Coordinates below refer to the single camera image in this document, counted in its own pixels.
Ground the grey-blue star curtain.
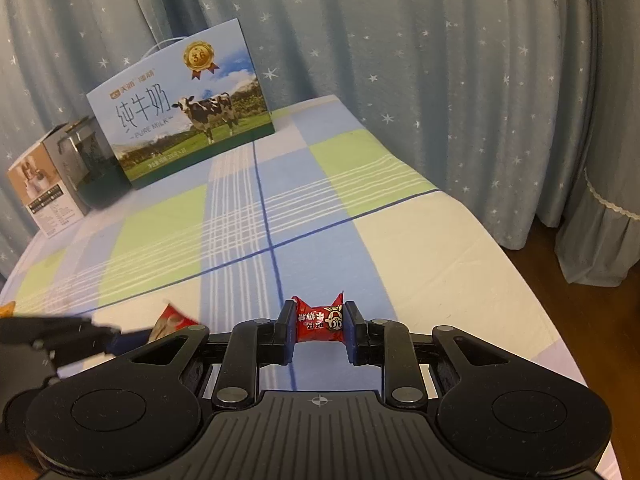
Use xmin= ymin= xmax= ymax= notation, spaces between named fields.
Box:
xmin=0 ymin=0 xmax=640 ymax=286

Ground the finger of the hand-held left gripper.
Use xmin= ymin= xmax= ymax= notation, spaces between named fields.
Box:
xmin=50 ymin=317 xmax=152 ymax=370

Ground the appliance cardboard box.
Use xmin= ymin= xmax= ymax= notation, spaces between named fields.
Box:
xmin=7 ymin=116 xmax=132 ymax=238

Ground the checked pastel tablecloth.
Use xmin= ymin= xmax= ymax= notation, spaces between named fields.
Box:
xmin=0 ymin=94 xmax=623 ymax=480

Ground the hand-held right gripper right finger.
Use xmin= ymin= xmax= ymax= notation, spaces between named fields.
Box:
xmin=345 ymin=300 xmax=523 ymax=409

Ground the milk carton with cow print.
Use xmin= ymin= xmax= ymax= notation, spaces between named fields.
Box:
xmin=86 ymin=18 xmax=275 ymax=191

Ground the red twist-wrapped candy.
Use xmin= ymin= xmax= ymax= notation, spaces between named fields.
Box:
xmin=291 ymin=289 xmax=347 ymax=345

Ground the star curtain with lace trim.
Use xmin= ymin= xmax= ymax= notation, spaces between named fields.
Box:
xmin=555 ymin=167 xmax=640 ymax=288

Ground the red snack packet beige picture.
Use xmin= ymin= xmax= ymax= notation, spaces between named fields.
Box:
xmin=148 ymin=301 xmax=201 ymax=345

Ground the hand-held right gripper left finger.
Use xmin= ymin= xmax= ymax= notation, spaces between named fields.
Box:
xmin=120 ymin=300 xmax=296 ymax=409

